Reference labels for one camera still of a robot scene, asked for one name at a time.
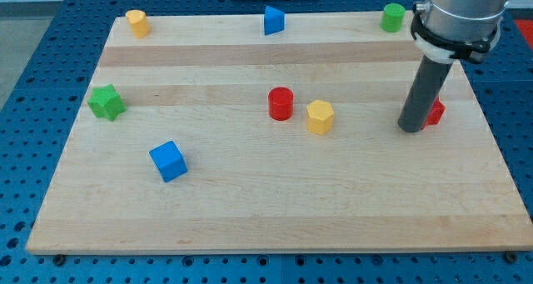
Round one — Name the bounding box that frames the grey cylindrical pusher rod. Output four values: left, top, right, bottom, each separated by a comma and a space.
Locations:
397, 56, 451, 132

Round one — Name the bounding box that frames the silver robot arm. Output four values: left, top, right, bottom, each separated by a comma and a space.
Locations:
397, 0, 510, 132

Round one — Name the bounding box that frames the blue cube block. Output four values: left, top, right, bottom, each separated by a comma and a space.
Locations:
149, 141, 188, 182

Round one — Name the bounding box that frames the red star block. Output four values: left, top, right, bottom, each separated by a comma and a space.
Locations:
422, 97, 446, 129

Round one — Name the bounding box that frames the green cylinder block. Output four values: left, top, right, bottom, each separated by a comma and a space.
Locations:
380, 2, 406, 32

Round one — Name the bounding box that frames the yellow hexagon block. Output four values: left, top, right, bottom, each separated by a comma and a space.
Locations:
306, 100, 335, 135

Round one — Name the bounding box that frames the red cylinder block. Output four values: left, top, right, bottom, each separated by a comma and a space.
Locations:
268, 87, 294, 121

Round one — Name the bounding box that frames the blue triangle block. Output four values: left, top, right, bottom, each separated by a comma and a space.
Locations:
263, 6, 286, 35

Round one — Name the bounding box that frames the wooden board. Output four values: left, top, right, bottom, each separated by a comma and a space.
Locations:
26, 12, 532, 255

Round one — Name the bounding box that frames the yellow heart block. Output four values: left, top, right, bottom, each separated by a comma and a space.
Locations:
125, 9, 151, 38

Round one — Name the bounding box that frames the green star block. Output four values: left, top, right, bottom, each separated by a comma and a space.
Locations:
87, 84, 127, 122

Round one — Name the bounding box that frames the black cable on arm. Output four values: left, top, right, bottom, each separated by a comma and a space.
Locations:
410, 0, 500, 65

